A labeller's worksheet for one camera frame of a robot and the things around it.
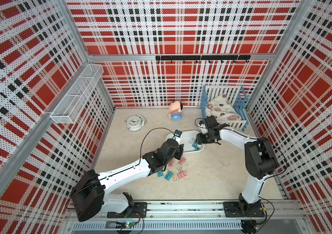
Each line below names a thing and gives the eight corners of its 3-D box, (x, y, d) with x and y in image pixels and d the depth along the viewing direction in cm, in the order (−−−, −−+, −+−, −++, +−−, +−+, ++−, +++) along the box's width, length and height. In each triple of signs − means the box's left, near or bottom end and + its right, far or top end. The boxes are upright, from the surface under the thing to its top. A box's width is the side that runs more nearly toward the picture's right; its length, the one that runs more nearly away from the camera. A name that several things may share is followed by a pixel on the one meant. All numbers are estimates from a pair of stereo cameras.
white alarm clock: (126, 130, 108) (125, 126, 105) (130, 118, 116) (128, 114, 112) (145, 130, 108) (144, 126, 104) (147, 118, 116) (146, 114, 112)
